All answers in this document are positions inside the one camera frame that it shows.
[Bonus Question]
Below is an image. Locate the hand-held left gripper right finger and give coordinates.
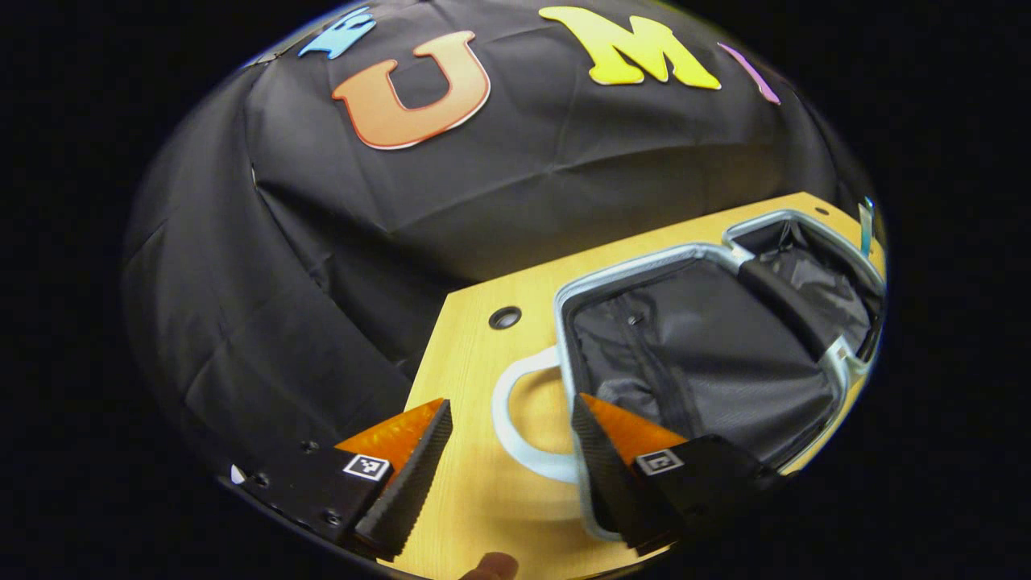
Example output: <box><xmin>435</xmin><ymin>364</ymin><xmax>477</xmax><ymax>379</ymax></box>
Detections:
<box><xmin>570</xmin><ymin>392</ymin><xmax>789</xmax><ymax>558</ymax></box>

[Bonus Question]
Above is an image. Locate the light blue suitcase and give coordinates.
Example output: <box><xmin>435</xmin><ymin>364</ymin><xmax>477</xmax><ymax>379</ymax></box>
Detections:
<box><xmin>491</xmin><ymin>208</ymin><xmax>887</xmax><ymax>542</ymax></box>

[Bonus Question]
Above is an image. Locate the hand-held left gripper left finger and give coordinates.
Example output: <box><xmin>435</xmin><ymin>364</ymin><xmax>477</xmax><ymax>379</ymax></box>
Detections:
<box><xmin>230</xmin><ymin>397</ymin><xmax>454</xmax><ymax>563</ymax></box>

